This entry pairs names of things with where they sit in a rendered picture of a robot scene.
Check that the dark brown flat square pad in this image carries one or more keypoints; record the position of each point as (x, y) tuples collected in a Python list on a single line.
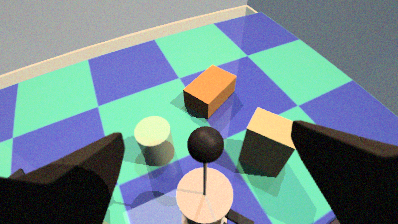
[(17, 173), (335, 221)]

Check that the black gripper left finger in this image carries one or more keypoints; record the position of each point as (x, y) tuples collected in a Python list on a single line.
[(75, 189)]

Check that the orange rectangular block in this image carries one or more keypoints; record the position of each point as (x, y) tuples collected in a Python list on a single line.
[(209, 90)]

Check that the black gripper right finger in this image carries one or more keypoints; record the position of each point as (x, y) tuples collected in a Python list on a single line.
[(357, 176)]

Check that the french press coffee maker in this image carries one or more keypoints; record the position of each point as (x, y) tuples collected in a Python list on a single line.
[(204, 194)]

